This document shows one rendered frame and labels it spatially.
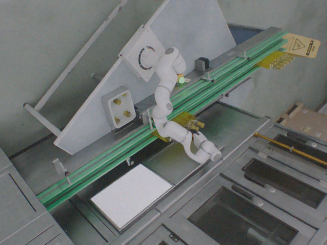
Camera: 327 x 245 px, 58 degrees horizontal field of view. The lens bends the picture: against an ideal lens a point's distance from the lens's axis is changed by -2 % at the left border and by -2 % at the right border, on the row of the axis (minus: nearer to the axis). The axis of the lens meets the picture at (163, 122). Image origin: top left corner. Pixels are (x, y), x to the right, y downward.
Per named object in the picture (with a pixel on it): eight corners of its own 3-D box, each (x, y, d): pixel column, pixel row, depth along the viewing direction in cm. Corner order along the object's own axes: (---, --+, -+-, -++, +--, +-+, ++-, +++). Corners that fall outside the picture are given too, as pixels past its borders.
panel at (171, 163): (88, 202, 186) (120, 234, 163) (87, 199, 184) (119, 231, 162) (189, 131, 230) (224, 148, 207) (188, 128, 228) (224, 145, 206)
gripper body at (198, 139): (210, 150, 193) (201, 141, 202) (209, 137, 187) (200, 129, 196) (201, 155, 191) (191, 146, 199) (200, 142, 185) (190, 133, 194)
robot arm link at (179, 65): (163, 73, 191) (182, 78, 180) (154, 59, 181) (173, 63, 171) (172, 62, 193) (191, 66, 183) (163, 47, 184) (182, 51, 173)
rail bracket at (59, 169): (53, 172, 184) (70, 190, 169) (43, 151, 174) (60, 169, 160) (60, 168, 186) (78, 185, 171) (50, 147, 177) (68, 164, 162)
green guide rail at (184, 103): (148, 122, 211) (155, 126, 206) (148, 121, 210) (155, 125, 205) (280, 39, 297) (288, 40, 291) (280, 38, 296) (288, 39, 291)
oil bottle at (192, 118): (172, 117, 227) (193, 127, 213) (171, 111, 224) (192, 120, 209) (177, 113, 229) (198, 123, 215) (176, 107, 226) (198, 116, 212)
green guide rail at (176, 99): (146, 113, 207) (154, 117, 201) (146, 113, 206) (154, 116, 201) (281, 31, 293) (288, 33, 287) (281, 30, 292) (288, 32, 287)
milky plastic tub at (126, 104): (109, 125, 205) (116, 130, 199) (100, 96, 192) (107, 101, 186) (129, 113, 213) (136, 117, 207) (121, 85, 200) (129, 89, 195)
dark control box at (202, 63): (195, 69, 245) (203, 71, 240) (194, 60, 241) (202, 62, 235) (201, 65, 249) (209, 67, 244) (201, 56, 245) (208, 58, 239)
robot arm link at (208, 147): (202, 157, 173) (211, 143, 172) (192, 147, 181) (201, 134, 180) (217, 164, 183) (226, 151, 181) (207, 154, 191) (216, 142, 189)
